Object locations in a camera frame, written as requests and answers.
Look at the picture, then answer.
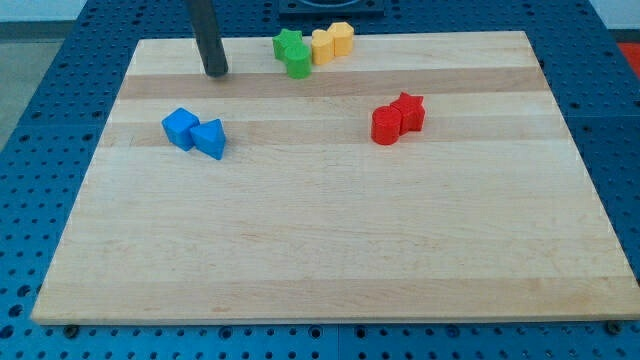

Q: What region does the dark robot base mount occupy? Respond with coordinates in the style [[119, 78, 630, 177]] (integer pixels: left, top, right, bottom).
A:
[[276, 0, 387, 17]]

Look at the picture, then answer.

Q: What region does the yellow hexagon block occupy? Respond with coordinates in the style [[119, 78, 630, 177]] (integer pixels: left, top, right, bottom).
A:
[[327, 22, 355, 56]]

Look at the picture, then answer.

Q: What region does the red cylinder block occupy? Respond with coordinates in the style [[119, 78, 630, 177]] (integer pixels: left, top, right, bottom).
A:
[[371, 105, 402, 146]]

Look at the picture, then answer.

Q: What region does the yellow heart block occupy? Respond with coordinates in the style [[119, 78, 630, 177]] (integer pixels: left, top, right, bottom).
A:
[[311, 29, 335, 65]]

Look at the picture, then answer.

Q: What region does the green cylinder block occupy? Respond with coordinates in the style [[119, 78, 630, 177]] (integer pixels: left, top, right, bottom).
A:
[[284, 43, 312, 79]]

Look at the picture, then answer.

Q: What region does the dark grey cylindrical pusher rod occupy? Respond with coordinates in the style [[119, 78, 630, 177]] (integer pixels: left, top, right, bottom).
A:
[[185, 0, 228, 78]]

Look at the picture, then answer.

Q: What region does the green star block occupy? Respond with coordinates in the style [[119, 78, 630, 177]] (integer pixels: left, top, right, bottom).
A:
[[272, 28, 303, 61]]

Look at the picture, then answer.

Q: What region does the red star block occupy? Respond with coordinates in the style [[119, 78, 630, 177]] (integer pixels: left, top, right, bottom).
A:
[[390, 92, 426, 135]]

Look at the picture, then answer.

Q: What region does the blue perforated table plate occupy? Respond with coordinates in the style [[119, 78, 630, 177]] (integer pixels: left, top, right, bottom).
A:
[[1, 1, 639, 359]]

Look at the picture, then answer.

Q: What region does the blue triangle block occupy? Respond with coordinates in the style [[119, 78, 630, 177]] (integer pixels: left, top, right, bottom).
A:
[[190, 119, 226, 160]]

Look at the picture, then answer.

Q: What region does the blue cube block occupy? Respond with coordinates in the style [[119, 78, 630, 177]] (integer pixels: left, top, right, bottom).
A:
[[161, 108, 200, 151]]

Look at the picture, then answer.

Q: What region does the light wooden board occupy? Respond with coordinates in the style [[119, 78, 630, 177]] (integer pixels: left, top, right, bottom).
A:
[[32, 31, 639, 325]]

